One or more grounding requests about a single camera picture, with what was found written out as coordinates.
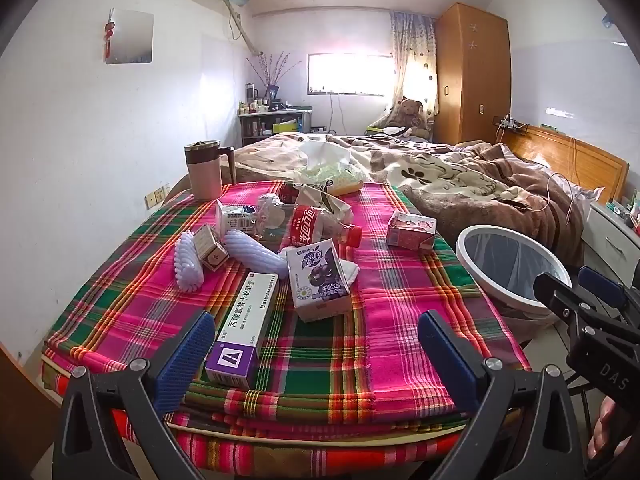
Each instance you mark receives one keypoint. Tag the white paper napkin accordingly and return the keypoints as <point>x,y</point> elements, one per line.
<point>351,272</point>

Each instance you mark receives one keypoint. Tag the wooden board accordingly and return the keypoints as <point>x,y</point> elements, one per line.
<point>25,410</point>

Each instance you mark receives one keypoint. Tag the crushed red label bottle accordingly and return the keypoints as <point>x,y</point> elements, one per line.
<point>310,225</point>

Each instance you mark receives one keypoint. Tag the white foam fruit net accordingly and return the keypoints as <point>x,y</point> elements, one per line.
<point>255,255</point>
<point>189,262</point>

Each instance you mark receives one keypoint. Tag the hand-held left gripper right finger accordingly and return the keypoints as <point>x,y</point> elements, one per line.
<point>450,360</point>

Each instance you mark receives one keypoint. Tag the wall socket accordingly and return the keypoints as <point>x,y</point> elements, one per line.
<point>156,197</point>

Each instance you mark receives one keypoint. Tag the beige paper bag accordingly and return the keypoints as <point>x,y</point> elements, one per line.
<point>325,202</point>

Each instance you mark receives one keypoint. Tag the power strip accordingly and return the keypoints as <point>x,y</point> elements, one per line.
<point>510,124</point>

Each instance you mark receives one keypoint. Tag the person's right hand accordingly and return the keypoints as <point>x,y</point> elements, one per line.
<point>603,425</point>

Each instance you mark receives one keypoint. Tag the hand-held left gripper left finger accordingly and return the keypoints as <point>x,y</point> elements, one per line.
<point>186,355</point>

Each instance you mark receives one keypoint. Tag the white round bin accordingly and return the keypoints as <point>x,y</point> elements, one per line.
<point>470,270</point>

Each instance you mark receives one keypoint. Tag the air conditioner pipe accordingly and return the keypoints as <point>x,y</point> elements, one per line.
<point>240,25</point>

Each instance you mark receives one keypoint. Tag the blue flower wall decal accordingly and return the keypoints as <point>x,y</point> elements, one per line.
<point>612,27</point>

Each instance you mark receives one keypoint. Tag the wooden headboard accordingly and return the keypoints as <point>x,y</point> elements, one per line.
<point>575,155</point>

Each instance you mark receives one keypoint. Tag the wooden wardrobe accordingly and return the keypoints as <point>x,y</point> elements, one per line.
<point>470,75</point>

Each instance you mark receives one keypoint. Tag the bed with brown blanket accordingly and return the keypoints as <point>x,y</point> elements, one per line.
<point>475,180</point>

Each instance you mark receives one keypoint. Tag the small white milk carton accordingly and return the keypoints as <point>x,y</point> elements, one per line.
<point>232,220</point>

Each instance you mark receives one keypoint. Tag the plaid tablecloth table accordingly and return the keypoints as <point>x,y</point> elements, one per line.
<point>400,310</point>

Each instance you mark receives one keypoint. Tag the pink drink carton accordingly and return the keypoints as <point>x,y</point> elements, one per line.
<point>410,230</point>

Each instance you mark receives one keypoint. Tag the brown teddy bear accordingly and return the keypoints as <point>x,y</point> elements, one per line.
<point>407,115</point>

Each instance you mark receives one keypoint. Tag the clear plastic bottle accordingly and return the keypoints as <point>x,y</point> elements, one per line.
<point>270,215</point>

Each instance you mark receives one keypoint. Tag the yellow tissue pack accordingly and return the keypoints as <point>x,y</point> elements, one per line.
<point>330,175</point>

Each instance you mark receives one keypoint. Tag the vase of dry branches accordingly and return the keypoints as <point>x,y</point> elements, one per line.
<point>272,72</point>

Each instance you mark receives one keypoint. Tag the red hanging knot ornament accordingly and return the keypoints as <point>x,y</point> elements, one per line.
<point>108,30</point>

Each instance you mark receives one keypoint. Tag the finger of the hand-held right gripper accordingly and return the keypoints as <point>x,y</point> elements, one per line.
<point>602,287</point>
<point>560,295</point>

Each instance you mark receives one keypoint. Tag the window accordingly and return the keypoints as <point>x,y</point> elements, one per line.
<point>350,74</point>

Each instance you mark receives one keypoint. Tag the purple milk drink carton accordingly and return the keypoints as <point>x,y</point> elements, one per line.
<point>317,280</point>

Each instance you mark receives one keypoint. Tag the white nightstand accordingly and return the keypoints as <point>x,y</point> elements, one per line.
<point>612,235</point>

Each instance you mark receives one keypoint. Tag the long white purple ointment box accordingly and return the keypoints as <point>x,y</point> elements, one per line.
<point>242,330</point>

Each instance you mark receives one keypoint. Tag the pink mug with brown lid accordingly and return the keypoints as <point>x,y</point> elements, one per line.
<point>205,175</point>

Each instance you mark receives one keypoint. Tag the cluttered side desk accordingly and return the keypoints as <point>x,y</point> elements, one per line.
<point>272,125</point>

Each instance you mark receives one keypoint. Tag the small brown box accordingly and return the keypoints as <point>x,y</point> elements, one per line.
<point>210,247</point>

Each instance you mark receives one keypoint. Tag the patterned curtain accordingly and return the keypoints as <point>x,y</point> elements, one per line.
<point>412,50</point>

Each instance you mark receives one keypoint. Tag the shiny wall panel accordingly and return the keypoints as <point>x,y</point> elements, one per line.
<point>132,35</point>

